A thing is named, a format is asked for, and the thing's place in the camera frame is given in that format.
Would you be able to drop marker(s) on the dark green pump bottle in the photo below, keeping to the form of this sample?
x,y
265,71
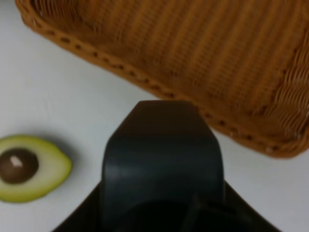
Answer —
x,y
163,171

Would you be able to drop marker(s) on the halved avocado with pit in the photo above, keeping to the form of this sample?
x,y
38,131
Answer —
x,y
30,168

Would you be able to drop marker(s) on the light orange wicker basket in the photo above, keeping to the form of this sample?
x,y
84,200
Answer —
x,y
243,63

